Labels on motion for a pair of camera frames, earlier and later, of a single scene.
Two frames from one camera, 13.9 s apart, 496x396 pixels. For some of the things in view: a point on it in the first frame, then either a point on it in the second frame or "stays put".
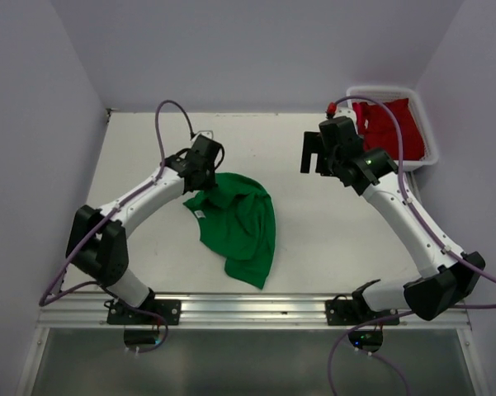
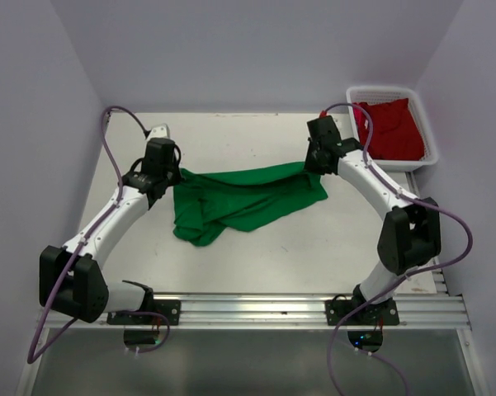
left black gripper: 210,182 to 177,176
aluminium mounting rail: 230,311 stays put
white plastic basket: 382,93 stays put
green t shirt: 236,220 to 206,202
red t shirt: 379,129 stays put
